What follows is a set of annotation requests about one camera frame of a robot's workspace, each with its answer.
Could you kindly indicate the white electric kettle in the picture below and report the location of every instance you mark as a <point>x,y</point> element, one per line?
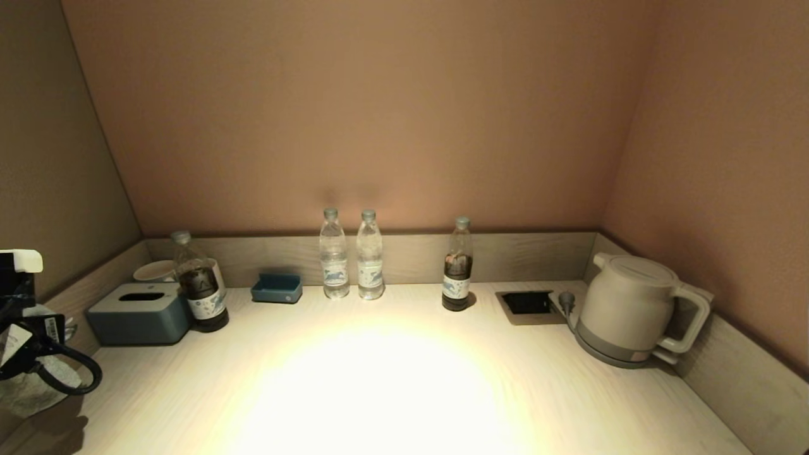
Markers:
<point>622,303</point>

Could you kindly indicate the white ceramic cup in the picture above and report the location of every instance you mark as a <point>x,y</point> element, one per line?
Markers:
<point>218,275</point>
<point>155,272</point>

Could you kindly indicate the dark tea plastic bottle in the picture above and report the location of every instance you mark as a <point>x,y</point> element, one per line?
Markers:
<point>457,278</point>
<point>202,303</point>

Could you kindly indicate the grey power plug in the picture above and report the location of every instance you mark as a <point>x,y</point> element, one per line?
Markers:
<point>567,298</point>

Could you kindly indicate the blue-grey tissue box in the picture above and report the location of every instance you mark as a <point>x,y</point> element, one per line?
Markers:
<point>139,322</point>

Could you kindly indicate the small blue tray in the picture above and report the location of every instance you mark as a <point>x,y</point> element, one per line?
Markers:
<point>277,292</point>

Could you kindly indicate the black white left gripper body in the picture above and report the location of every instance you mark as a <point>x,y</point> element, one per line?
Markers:
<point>16,284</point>

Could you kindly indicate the black recessed power socket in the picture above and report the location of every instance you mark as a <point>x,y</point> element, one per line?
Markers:
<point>528,303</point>

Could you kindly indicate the clear water plastic bottle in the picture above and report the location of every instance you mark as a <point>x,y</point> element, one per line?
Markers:
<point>334,265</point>
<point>370,265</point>

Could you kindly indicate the grey kettle base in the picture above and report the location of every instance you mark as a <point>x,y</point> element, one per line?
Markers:
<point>607,357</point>

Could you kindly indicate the white cleaning cloth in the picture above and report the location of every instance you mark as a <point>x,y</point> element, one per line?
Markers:
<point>28,395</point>

